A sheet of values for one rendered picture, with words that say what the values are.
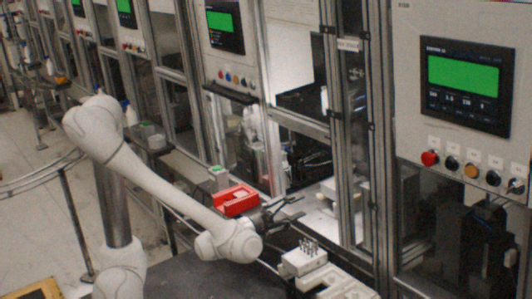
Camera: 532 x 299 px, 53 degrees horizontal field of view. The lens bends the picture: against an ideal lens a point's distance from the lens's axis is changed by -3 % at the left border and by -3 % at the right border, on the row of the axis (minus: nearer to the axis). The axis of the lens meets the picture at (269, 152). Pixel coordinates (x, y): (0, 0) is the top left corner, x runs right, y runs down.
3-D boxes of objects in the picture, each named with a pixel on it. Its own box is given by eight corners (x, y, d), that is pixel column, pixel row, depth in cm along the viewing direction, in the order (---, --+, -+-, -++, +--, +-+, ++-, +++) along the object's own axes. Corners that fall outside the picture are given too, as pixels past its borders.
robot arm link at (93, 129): (124, 144, 164) (129, 128, 176) (76, 104, 157) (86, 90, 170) (96, 173, 166) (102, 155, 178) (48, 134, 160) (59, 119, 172)
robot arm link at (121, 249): (103, 306, 200) (110, 272, 220) (146, 302, 201) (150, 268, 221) (66, 107, 170) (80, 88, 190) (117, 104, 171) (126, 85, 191)
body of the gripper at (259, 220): (258, 242, 191) (279, 232, 195) (254, 221, 188) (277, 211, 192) (246, 233, 197) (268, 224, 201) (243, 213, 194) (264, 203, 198)
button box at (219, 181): (210, 193, 241) (206, 168, 236) (225, 186, 245) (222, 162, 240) (219, 198, 235) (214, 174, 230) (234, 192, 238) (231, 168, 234)
